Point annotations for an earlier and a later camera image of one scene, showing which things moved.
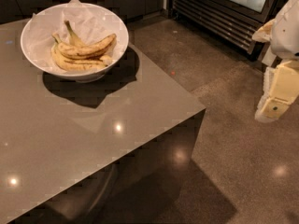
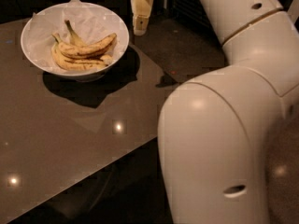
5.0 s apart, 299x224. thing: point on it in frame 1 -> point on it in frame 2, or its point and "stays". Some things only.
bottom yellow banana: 79,64 stays
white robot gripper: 286,32 -> 142,8
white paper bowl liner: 91,23 stays
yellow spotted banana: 95,48 stays
